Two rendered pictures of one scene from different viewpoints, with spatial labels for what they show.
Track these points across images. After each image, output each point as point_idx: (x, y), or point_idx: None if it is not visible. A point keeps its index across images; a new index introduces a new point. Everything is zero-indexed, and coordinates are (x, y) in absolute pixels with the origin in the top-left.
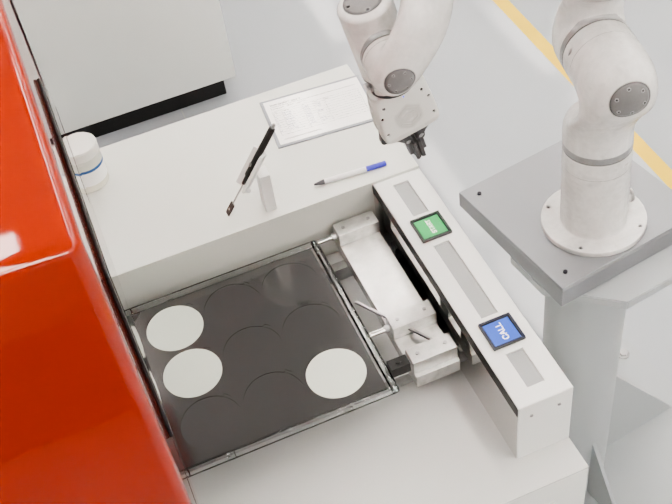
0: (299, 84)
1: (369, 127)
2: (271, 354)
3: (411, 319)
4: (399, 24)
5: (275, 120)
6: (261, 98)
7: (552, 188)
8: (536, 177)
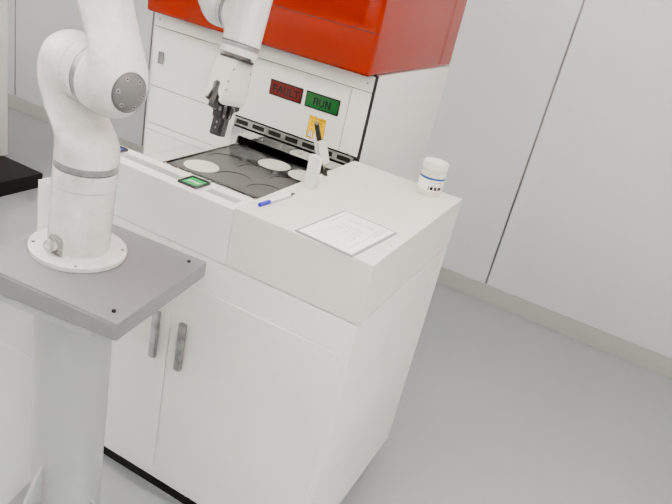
0: (388, 247)
1: (297, 225)
2: (243, 170)
3: None
4: None
5: (369, 223)
6: (401, 237)
7: (126, 268)
8: (146, 276)
